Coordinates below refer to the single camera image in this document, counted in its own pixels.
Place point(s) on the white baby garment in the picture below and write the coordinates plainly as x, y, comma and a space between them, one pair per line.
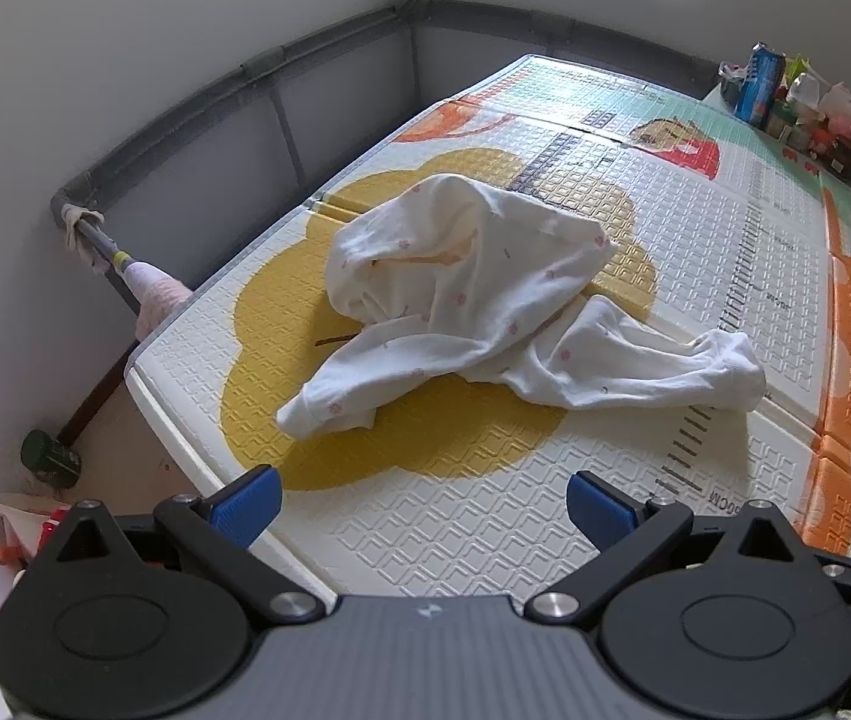
457, 277

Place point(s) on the red white items on floor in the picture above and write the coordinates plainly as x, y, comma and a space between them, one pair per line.
27, 523

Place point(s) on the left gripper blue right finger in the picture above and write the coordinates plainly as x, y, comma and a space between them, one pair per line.
634, 540

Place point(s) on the blue drink can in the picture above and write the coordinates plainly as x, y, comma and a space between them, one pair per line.
762, 79

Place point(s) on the colourful foam play mat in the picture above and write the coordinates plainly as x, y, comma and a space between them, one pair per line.
459, 487

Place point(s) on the pink cloth on rail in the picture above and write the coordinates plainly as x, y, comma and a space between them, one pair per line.
158, 293

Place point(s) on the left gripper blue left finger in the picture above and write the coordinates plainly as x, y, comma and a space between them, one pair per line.
213, 534

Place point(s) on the dark green round object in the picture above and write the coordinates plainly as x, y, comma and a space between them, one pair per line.
50, 461

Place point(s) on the clutter of bottles and jars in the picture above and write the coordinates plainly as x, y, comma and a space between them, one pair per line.
808, 114

